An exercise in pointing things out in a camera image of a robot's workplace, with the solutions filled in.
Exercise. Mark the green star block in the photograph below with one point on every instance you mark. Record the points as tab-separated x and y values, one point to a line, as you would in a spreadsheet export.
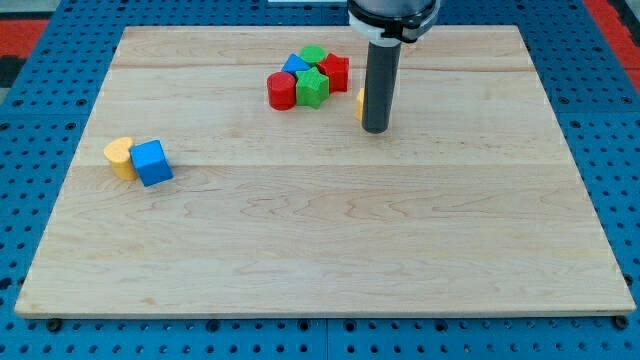
312	88

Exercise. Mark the green cylinder block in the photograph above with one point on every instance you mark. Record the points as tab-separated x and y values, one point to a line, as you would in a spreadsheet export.
312	54

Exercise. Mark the light wooden board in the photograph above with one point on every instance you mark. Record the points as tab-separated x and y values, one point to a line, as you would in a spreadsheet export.
469	205

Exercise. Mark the red cylinder block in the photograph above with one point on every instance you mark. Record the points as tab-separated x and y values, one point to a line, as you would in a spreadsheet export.
281	88

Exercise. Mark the blue cube block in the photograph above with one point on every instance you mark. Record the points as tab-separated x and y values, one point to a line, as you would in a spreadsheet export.
150	162

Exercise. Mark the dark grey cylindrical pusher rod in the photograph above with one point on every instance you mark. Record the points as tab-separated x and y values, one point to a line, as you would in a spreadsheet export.
380	79

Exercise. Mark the blue triangle block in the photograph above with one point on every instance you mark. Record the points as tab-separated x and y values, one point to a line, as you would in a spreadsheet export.
294	64

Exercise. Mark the yellow hexagon block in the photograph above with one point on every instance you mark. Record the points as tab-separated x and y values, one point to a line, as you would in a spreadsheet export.
359	105

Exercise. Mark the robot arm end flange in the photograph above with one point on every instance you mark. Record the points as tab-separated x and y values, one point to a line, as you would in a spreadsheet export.
387	23

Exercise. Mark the red star block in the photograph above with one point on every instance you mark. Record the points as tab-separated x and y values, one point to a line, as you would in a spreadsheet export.
336	68

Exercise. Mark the yellow heart block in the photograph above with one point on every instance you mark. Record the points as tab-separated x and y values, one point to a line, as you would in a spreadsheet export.
118	155

